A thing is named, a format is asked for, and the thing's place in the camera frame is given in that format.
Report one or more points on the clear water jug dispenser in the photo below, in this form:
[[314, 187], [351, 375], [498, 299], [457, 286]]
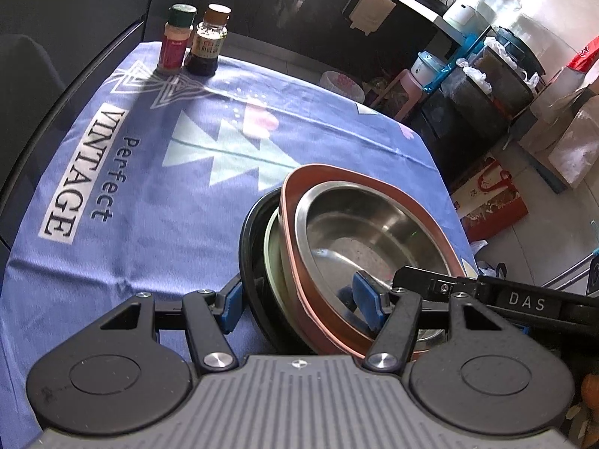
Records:
[[486, 2]]

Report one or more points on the pink plastic stool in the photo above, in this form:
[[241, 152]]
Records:
[[397, 93]]

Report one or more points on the brown-capped soy sauce bottle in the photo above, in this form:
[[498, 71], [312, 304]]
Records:
[[206, 44]]

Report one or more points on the beige hanging board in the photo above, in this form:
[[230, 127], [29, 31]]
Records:
[[374, 9]]

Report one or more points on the blue printed tablecloth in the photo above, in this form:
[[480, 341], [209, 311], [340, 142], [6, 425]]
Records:
[[140, 220]]

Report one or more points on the black bin with white liner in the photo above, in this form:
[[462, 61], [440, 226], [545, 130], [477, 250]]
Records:
[[496, 79]]

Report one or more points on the white lidded container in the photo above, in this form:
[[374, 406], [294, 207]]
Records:
[[428, 70]]

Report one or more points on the brown cardboard box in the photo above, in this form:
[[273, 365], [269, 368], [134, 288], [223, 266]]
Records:
[[571, 135]]

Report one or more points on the grey kitchen counter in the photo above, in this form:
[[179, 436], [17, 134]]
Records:
[[421, 7]]

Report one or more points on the green plate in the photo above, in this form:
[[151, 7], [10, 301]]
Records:
[[274, 262]]

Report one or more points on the red paper gift bag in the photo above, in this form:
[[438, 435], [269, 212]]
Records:
[[491, 196]]

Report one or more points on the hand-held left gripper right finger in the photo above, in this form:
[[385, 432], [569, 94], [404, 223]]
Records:
[[367, 299]]

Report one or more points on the black plate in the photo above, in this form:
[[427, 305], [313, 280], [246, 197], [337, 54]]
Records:
[[252, 262]]

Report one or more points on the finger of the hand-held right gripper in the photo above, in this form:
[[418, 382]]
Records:
[[435, 283]]

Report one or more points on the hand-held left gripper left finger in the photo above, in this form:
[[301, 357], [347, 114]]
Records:
[[232, 306]]

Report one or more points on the green-capped spice bottle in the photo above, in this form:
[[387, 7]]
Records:
[[175, 42]]

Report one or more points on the stainless steel bowl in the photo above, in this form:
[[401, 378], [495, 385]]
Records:
[[365, 224]]

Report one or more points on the white trash bin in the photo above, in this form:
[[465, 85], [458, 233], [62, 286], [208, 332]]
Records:
[[341, 84]]

